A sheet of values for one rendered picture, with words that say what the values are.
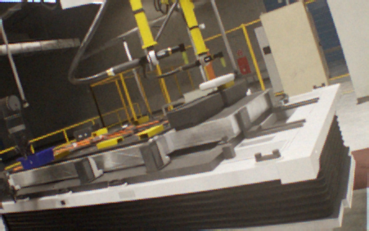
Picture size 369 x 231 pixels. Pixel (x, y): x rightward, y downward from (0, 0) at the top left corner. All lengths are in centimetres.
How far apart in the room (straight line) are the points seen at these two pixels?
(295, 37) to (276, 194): 478
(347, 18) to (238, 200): 471
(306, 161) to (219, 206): 71
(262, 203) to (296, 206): 17
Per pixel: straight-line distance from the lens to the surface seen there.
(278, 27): 637
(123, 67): 193
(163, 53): 189
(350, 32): 614
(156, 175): 165
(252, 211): 185
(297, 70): 635
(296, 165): 132
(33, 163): 232
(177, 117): 186
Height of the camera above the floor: 122
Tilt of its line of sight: 4 degrees down
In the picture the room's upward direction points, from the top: 18 degrees counter-clockwise
